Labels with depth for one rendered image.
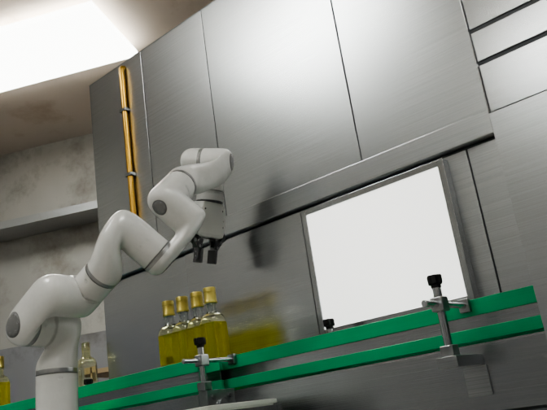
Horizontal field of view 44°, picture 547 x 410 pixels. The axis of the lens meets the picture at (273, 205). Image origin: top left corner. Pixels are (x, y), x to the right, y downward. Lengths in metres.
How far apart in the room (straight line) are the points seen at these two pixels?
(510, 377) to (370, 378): 0.30
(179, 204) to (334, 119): 0.52
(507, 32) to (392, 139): 0.59
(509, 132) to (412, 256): 0.54
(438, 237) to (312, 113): 0.54
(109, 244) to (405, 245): 0.69
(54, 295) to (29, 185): 4.40
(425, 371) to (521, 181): 0.45
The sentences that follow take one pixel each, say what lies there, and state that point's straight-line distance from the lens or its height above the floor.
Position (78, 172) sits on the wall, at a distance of 5.75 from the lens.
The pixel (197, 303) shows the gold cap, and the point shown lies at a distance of 1.91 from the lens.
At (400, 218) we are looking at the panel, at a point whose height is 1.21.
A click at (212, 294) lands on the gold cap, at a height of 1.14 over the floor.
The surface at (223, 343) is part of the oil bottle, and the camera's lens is 1.85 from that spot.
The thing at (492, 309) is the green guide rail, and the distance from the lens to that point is 1.38.
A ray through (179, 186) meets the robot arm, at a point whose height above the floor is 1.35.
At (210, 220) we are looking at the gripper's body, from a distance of 1.89.
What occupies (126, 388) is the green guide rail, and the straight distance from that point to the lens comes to 1.94.
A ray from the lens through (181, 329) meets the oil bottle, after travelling 1.93.
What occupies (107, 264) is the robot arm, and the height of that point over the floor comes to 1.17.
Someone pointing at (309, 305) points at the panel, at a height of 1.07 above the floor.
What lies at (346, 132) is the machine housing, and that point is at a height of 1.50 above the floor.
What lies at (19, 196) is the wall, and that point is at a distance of 5.98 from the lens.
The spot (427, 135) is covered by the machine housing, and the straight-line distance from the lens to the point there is 1.69.
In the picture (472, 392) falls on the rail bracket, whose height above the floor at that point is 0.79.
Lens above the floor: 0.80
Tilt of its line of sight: 17 degrees up
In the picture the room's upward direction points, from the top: 8 degrees counter-clockwise
